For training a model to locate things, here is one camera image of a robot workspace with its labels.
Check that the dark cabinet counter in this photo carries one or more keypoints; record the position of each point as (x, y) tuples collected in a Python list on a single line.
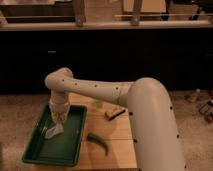
[(180, 56)]

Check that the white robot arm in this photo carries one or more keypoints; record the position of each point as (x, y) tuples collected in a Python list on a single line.
[(157, 140)]

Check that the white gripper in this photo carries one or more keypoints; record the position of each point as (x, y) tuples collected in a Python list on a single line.
[(59, 111)]

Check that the wooden block brush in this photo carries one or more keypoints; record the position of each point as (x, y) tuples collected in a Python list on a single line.
[(110, 115)]

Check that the green plastic tray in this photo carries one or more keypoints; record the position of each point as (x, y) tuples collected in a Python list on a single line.
[(62, 149)]

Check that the wooden table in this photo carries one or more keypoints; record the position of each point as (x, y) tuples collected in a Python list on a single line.
[(89, 141)]

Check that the green chili pepper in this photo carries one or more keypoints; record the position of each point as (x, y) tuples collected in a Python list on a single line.
[(98, 140)]

